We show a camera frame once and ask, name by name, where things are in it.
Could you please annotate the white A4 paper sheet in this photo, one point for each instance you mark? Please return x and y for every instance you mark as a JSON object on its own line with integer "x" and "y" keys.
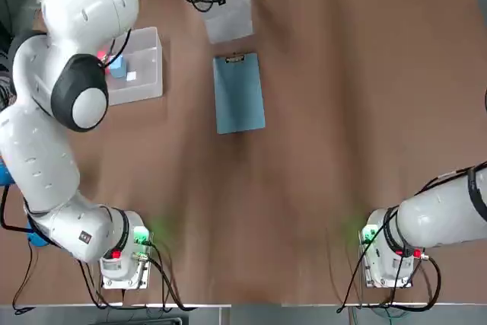
{"x": 228, "y": 20}

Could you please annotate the blue A4 clipboard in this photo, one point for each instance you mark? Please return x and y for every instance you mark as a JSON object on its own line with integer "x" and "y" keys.
{"x": 239, "y": 96}

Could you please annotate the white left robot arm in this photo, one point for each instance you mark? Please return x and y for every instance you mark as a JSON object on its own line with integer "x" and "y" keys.
{"x": 38, "y": 157}

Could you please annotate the clear plastic bin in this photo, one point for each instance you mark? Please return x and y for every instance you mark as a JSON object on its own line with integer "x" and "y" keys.
{"x": 148, "y": 74}

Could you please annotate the small white block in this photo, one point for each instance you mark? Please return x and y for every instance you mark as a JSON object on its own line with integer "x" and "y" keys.
{"x": 131, "y": 76}

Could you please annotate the blue block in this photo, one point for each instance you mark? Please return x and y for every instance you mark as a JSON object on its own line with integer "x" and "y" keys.
{"x": 118, "y": 68}

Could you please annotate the red block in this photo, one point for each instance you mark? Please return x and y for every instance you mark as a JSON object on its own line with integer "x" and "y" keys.
{"x": 102, "y": 55}

